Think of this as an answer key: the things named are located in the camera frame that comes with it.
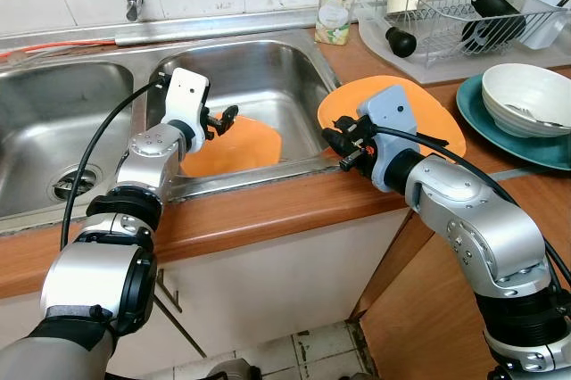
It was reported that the orange plate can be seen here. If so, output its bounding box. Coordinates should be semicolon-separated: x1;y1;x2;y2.
178;115;285;178
317;75;468;161

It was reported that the white kitchen base cabinet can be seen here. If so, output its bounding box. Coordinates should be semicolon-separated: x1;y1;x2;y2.
0;211;416;380

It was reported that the stainless steel double sink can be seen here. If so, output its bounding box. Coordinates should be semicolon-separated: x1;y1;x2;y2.
0;28;344;234

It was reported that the grey drain tray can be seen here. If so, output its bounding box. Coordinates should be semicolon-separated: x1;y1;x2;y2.
357;1;571;82

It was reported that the small black shaker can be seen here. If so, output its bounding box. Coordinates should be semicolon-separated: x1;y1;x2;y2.
384;26;418;60

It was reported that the teal plate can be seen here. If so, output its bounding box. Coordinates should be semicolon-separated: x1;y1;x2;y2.
455;72;571;172

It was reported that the metal drain strainer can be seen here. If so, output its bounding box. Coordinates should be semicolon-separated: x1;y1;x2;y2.
52;164;97;202

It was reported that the white bowl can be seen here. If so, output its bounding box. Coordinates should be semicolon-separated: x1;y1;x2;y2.
482;63;571;138

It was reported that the black tumbler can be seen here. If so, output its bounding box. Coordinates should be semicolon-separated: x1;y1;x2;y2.
461;0;527;51

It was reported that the white cutlery holder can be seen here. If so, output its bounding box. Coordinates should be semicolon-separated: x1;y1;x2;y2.
517;0;571;51

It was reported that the grey robot leg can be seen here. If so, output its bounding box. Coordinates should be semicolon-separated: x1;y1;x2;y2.
201;358;264;380

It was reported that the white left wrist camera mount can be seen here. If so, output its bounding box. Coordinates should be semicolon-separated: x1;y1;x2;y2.
165;68;211;131

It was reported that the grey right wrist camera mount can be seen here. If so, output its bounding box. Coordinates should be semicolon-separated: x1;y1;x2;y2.
357;86;416;192

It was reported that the wire dish rack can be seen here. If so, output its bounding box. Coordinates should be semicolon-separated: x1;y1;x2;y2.
372;0;571;67

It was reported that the metal cabinet handle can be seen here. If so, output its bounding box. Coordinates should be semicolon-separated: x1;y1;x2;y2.
153;268;179;310

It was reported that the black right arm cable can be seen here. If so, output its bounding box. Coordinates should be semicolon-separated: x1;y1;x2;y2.
368;126;571;287

